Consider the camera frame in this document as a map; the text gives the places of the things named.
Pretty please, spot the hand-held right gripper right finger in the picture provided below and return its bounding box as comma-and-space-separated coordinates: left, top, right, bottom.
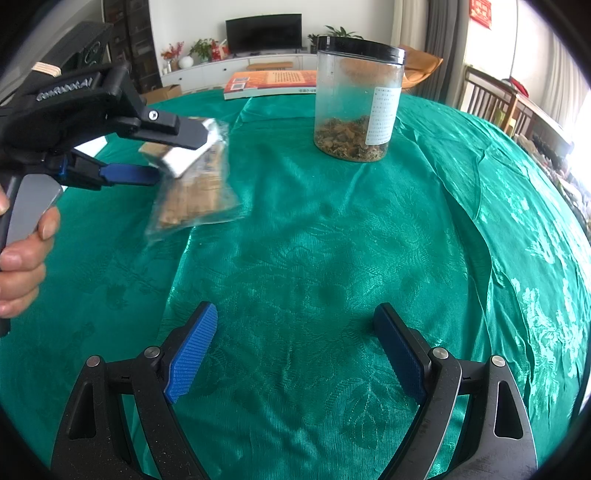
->
373, 302, 539, 480

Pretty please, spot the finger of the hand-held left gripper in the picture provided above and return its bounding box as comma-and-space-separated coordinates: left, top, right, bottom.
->
111, 108, 208, 151
55, 154, 160, 190

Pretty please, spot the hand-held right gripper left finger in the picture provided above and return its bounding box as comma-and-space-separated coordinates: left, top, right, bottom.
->
50, 301, 219, 480

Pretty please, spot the clear bag of beige sticks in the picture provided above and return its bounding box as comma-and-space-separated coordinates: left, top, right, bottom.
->
145, 122, 245, 241

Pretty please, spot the person's left hand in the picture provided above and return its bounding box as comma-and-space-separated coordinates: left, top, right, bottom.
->
0, 184, 61, 319

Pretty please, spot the brown cardboard box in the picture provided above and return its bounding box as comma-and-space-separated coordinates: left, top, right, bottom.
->
139, 84, 182, 104

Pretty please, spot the white television cabinet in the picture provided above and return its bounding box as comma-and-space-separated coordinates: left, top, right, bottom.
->
161, 52, 319, 93

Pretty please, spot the red flower arrangement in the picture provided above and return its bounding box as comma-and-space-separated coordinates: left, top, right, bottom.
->
161, 42, 184, 72

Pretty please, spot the green plant with red decoration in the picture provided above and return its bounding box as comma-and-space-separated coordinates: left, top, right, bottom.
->
189, 38, 229, 63

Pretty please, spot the dark glass display cabinet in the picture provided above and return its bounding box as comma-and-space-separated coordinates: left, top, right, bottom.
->
104, 0, 162, 93

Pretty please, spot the orange book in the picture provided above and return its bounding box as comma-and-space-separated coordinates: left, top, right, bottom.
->
223, 69, 319, 100

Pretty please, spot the black television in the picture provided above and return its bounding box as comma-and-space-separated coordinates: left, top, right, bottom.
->
225, 14, 303, 54

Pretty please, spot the green tablecloth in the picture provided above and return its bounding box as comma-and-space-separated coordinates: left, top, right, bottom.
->
0, 88, 591, 480

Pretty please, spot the clear jar with black lid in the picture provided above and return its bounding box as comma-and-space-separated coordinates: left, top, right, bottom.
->
314, 36, 406, 163

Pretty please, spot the large green potted plant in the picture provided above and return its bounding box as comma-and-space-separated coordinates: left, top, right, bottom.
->
325, 25, 363, 40

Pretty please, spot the pile of assorted clutter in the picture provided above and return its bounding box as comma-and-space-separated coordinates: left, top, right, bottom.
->
517, 124, 591, 222

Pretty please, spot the orange lounge chair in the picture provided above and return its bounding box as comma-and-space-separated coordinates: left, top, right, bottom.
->
402, 45, 444, 93

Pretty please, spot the covered standing air conditioner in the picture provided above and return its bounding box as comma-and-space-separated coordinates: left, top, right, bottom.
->
392, 0, 428, 49

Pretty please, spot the dark wooden chair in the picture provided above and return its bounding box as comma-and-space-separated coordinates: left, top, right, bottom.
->
464, 65, 518, 134
508, 92, 573, 158

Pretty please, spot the grey curtain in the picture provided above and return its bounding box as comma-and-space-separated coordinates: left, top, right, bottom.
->
422, 0, 467, 107

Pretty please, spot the white sheer curtain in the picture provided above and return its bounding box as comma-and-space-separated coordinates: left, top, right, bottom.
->
508, 0, 566, 134

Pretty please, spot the red wall calendar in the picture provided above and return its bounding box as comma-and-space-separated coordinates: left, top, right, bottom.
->
468, 0, 492, 31

